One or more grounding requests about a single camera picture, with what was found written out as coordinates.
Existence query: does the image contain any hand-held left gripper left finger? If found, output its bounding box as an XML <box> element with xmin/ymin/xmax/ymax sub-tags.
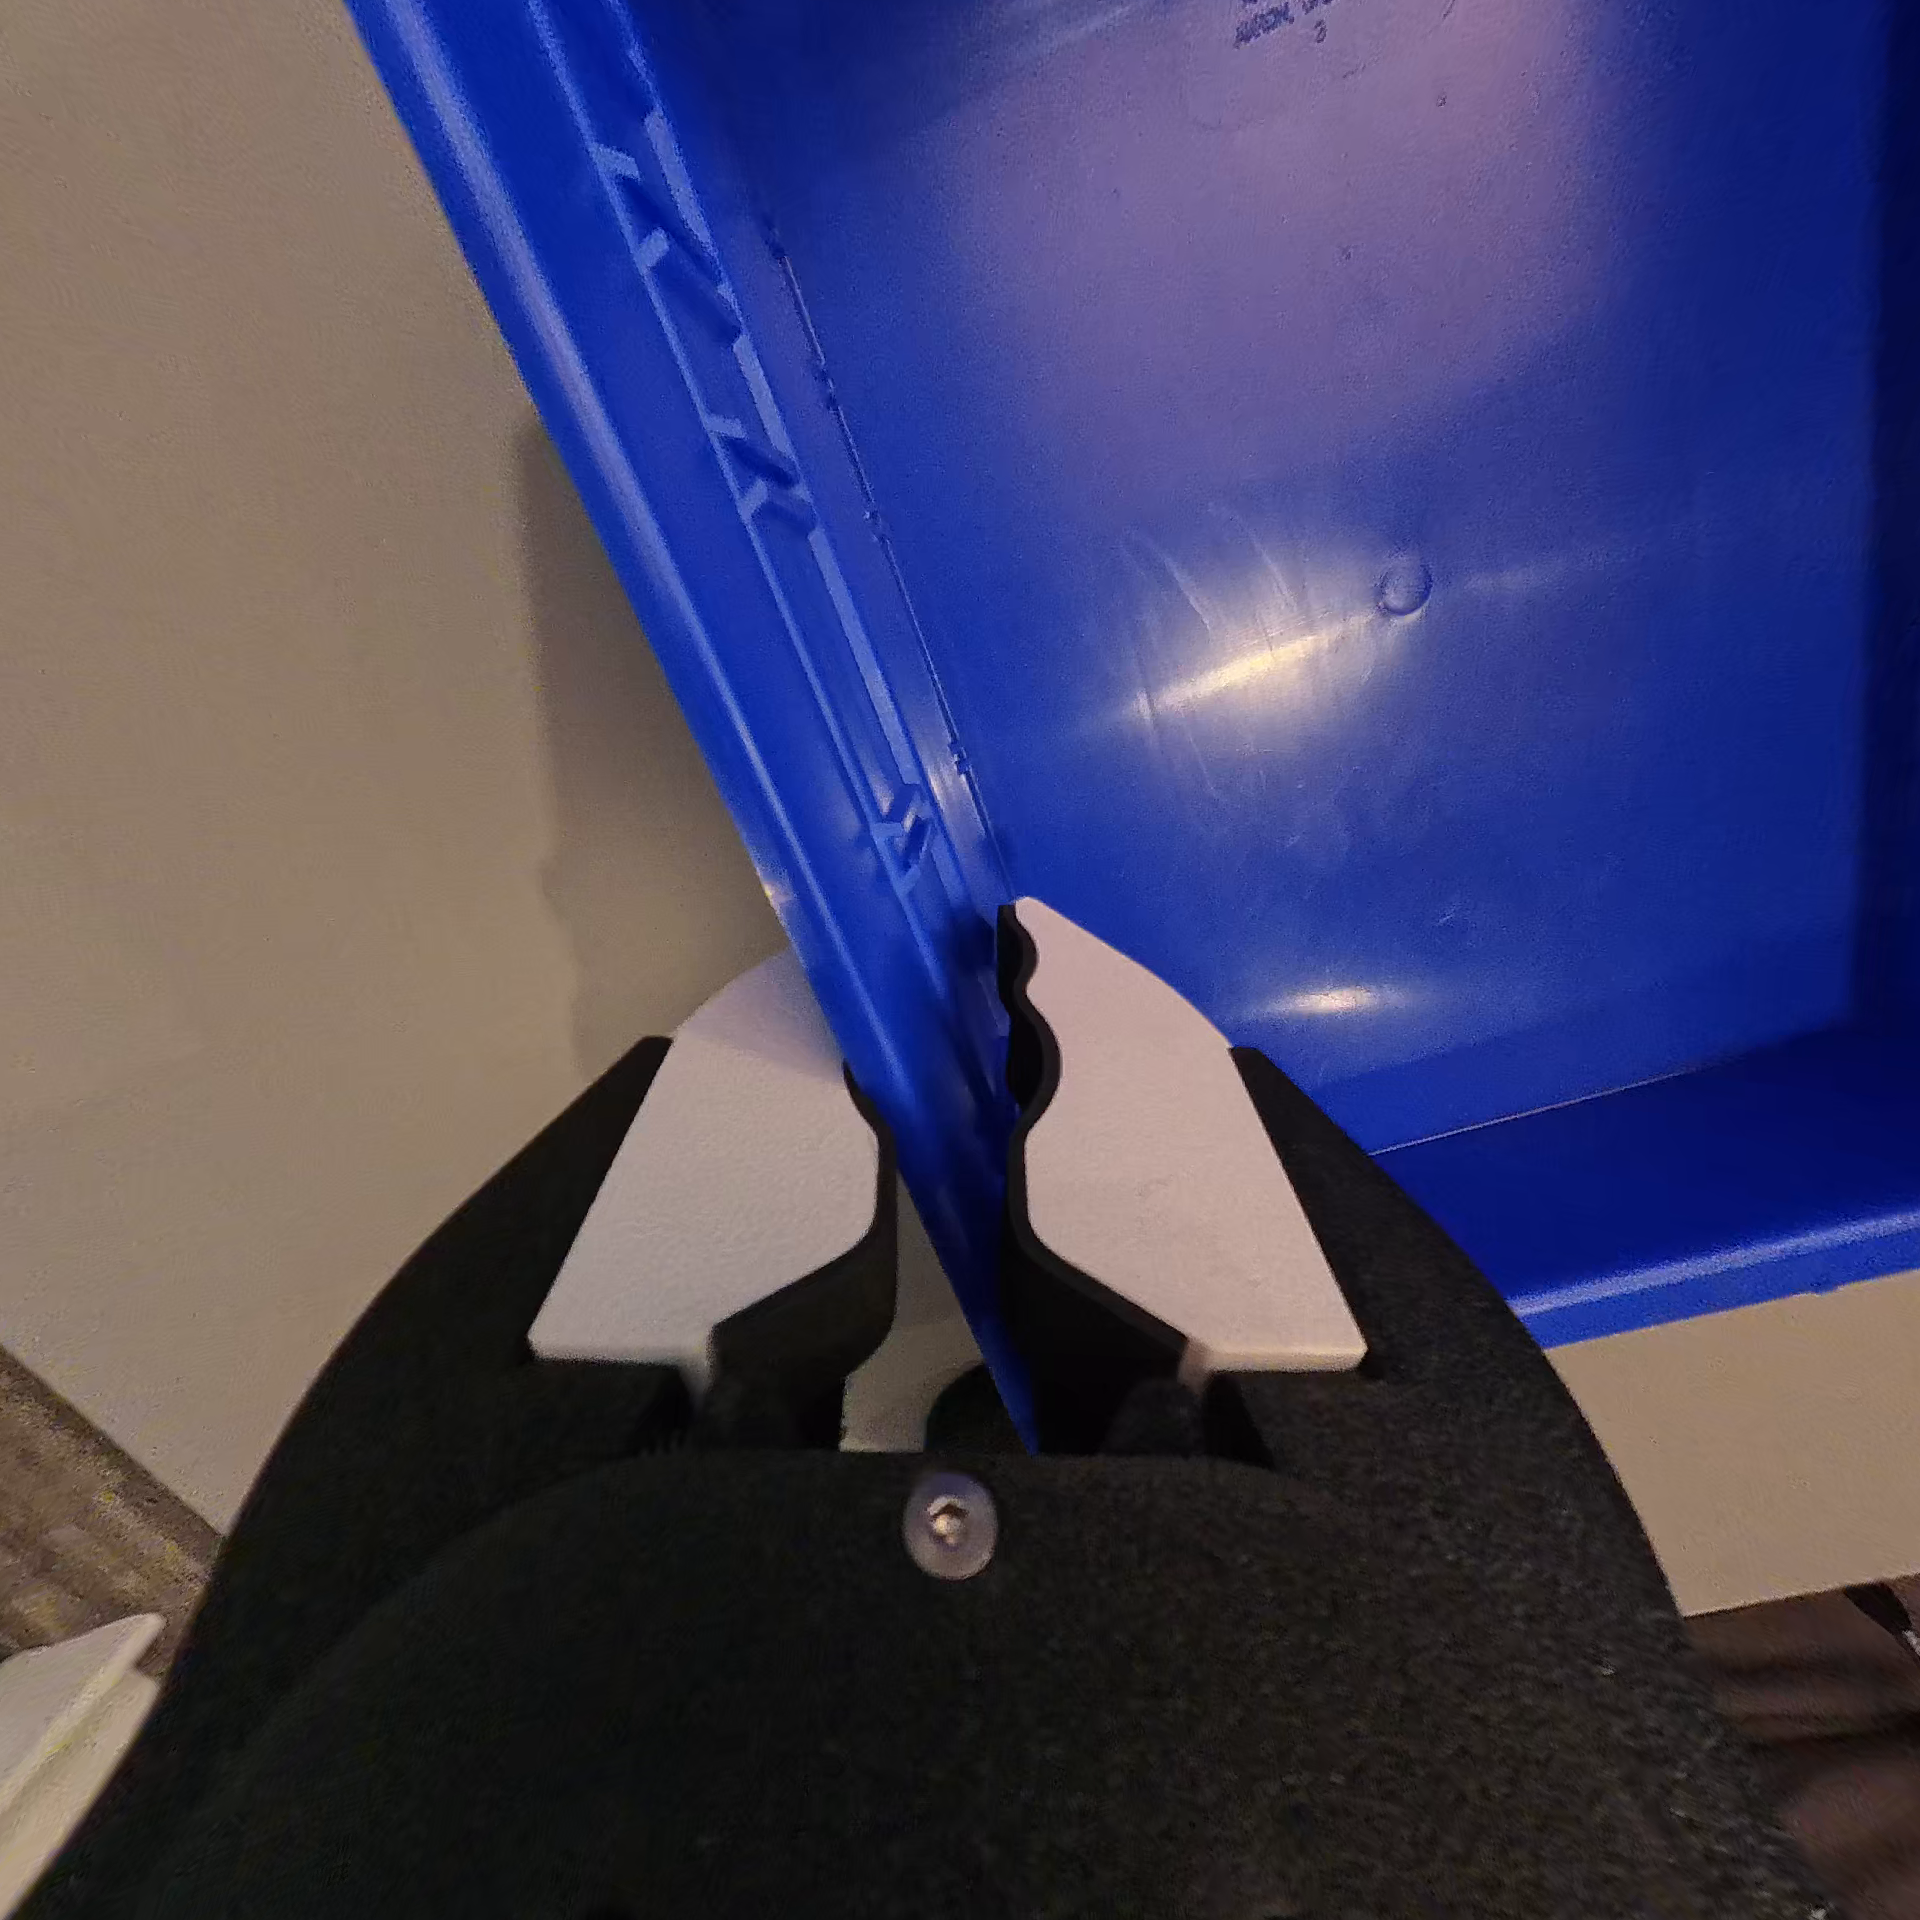
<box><xmin>528</xmin><ymin>953</ymin><xmax>902</xmax><ymax>1382</ymax></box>

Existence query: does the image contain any blue plastic bin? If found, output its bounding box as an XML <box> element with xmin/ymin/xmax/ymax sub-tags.
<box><xmin>340</xmin><ymin>0</ymin><xmax>1920</xmax><ymax>1447</ymax></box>

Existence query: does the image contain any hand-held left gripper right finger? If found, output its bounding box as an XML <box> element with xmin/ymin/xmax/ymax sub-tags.
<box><xmin>990</xmin><ymin>897</ymin><xmax>1370</xmax><ymax>1382</ymax></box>

